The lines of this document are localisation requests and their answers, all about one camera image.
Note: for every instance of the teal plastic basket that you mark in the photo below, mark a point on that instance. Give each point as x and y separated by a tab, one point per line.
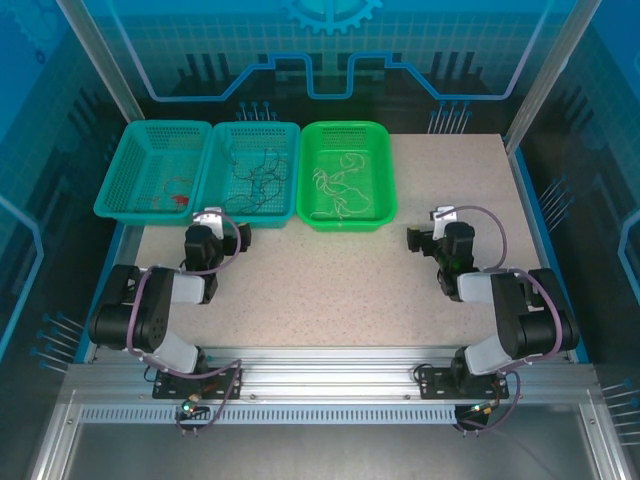
280	210
125	165

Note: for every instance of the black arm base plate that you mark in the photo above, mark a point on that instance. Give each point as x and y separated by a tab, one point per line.
435	382
220	390

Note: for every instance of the green plastic basket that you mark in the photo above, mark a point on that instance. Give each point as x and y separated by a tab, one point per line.
310	150

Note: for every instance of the small connector with green light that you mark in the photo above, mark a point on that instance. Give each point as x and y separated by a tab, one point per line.
482	410
189	407

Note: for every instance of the aluminium mounting rail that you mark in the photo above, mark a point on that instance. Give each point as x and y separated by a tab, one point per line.
325	372

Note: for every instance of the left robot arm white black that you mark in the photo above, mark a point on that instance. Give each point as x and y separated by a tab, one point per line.
150	310

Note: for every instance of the aluminium frame post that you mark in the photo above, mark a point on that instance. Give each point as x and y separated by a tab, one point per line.
546	75
98	60

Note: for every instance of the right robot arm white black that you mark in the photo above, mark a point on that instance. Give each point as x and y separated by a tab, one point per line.
510	320

